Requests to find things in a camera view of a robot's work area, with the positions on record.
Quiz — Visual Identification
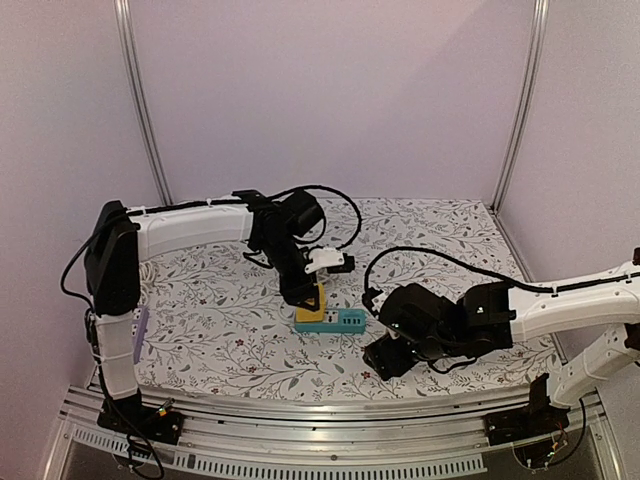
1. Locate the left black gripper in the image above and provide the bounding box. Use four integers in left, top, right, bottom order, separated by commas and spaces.
258, 235, 319, 311

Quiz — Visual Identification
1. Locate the yellow cube socket adapter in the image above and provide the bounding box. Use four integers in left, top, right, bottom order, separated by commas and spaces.
295, 283, 326, 324

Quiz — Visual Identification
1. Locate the teal power strip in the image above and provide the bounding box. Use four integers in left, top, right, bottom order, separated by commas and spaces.
294, 308, 366, 334

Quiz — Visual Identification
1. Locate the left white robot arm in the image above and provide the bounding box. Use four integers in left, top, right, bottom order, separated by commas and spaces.
60, 185, 355, 434

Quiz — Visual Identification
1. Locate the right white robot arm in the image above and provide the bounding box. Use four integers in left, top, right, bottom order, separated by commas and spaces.
362, 258, 639, 444

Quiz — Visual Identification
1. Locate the floral tablecloth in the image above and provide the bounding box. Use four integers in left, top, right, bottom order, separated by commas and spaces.
131, 199, 560, 403

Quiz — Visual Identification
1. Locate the purple power strip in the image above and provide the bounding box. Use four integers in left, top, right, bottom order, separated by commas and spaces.
132, 305, 149, 364

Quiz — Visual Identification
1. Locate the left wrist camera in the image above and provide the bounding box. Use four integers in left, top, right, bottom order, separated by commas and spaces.
304, 248, 355, 274

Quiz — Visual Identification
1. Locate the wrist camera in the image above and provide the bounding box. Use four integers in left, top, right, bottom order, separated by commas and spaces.
362, 287, 387, 318
304, 248, 355, 274

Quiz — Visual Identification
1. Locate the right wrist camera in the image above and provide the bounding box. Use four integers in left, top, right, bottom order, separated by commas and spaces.
362, 287, 387, 318

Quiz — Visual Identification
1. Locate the aluminium front rail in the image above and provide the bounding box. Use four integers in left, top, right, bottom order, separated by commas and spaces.
40, 383, 631, 479

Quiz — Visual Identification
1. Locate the purple strip white cord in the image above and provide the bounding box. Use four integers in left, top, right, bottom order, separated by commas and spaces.
139, 259, 159, 301

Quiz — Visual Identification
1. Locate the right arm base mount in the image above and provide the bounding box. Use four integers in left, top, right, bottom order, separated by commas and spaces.
483, 373, 570, 446

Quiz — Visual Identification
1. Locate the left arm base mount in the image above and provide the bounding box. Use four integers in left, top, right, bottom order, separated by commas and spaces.
97, 399, 185, 445

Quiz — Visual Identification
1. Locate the left aluminium post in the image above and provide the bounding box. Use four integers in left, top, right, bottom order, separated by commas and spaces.
114, 0, 174, 206

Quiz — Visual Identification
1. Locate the aluminium post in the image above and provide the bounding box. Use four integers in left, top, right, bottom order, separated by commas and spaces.
490, 0, 550, 217
114, 0, 174, 206

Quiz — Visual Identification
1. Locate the right aluminium post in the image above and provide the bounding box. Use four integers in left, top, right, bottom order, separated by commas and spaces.
490, 0, 550, 217

